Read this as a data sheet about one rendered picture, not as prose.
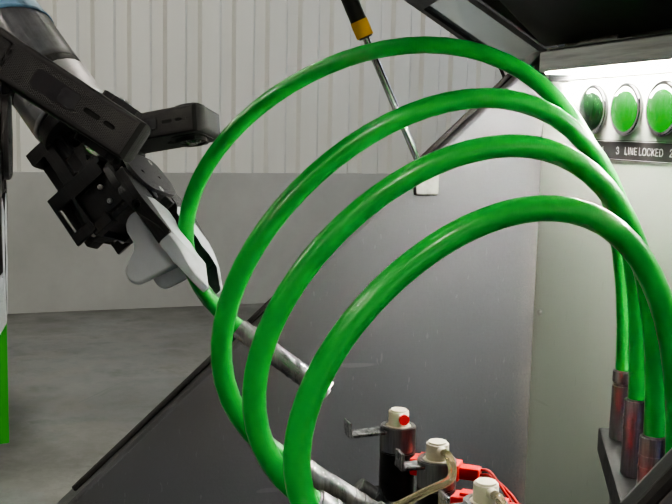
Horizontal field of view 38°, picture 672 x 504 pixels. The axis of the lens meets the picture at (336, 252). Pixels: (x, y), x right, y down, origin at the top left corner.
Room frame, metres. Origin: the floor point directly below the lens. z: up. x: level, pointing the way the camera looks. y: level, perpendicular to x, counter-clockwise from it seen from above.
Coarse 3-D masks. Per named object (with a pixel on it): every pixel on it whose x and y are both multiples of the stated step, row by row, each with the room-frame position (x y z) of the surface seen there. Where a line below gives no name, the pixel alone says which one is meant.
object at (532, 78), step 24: (360, 48) 0.81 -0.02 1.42; (384, 48) 0.81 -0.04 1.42; (408, 48) 0.81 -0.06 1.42; (432, 48) 0.81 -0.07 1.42; (456, 48) 0.80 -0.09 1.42; (480, 48) 0.80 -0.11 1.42; (312, 72) 0.81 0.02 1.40; (528, 72) 0.80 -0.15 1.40; (264, 96) 0.82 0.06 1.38; (552, 96) 0.80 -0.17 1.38; (240, 120) 0.82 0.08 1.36; (216, 144) 0.82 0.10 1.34; (192, 192) 0.82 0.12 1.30; (192, 216) 0.83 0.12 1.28; (192, 240) 0.83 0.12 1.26; (192, 288) 0.83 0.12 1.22; (624, 288) 0.79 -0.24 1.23; (624, 312) 0.79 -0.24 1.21; (624, 336) 0.79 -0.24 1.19; (624, 360) 0.79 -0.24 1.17; (624, 384) 0.79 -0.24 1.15
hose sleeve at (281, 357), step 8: (240, 328) 0.82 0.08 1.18; (248, 328) 0.82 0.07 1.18; (256, 328) 0.82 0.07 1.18; (240, 336) 0.82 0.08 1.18; (248, 336) 0.82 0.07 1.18; (248, 344) 0.82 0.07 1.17; (280, 352) 0.82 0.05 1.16; (288, 352) 0.82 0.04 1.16; (272, 360) 0.82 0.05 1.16; (280, 360) 0.81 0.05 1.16; (288, 360) 0.82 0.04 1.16; (296, 360) 0.82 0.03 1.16; (280, 368) 0.82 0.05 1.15; (288, 368) 0.81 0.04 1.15; (296, 368) 0.81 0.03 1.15; (304, 368) 0.82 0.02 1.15; (288, 376) 0.82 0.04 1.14; (296, 376) 0.81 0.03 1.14
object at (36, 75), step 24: (0, 48) 0.52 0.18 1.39; (24, 48) 0.52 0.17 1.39; (0, 72) 0.52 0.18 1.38; (24, 72) 0.52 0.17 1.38; (48, 72) 0.53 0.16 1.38; (24, 96) 0.53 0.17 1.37; (48, 96) 0.53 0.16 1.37; (72, 96) 0.53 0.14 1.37; (96, 96) 0.54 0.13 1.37; (72, 120) 0.53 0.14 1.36; (96, 120) 0.54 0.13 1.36; (120, 120) 0.54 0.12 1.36; (96, 144) 0.54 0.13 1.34; (120, 144) 0.54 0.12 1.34
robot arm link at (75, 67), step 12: (60, 60) 0.89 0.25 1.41; (72, 60) 0.90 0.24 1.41; (72, 72) 0.89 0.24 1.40; (84, 72) 0.90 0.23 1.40; (96, 84) 0.90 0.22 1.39; (24, 108) 0.88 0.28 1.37; (36, 108) 0.87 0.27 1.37; (24, 120) 0.89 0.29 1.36; (36, 120) 0.87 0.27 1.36; (36, 132) 0.88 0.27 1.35
